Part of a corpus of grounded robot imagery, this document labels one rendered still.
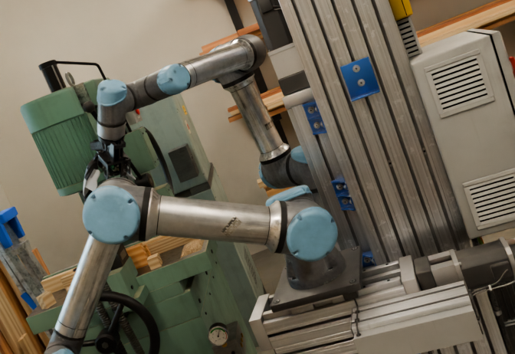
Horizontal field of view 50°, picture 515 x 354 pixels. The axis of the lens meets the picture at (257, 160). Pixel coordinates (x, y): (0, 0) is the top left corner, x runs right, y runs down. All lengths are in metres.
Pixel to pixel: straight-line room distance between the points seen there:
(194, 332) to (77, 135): 0.71
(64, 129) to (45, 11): 2.63
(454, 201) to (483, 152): 0.16
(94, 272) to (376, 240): 0.72
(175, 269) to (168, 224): 0.56
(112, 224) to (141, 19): 3.15
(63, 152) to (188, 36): 2.50
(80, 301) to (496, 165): 1.03
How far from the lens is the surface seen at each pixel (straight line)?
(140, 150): 1.99
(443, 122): 1.40
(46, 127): 1.80
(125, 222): 1.15
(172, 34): 4.17
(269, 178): 1.91
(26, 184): 4.49
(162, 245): 1.87
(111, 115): 1.51
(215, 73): 1.58
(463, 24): 4.00
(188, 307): 1.77
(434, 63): 1.38
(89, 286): 1.37
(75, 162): 1.79
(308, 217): 1.17
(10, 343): 3.32
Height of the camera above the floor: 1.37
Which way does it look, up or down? 10 degrees down
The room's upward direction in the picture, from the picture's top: 22 degrees counter-clockwise
